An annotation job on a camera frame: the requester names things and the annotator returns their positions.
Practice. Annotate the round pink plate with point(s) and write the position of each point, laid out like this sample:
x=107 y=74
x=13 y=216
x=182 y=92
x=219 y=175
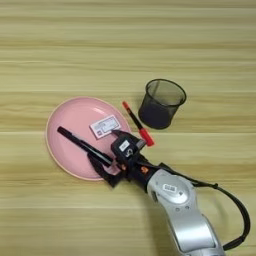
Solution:
x=75 y=115

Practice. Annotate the black mesh pen cup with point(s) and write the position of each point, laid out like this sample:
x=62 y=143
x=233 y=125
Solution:
x=156 y=112

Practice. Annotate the small black box white label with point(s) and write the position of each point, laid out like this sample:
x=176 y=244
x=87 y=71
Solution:
x=125 y=148

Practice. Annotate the small white and red box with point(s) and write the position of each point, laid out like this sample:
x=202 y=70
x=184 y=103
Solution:
x=105 y=126

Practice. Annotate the red and black marker pen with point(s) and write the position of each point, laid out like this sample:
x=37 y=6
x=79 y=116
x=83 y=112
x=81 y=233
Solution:
x=135 y=121

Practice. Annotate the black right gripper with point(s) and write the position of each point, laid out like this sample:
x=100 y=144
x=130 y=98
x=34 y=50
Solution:
x=138 y=171

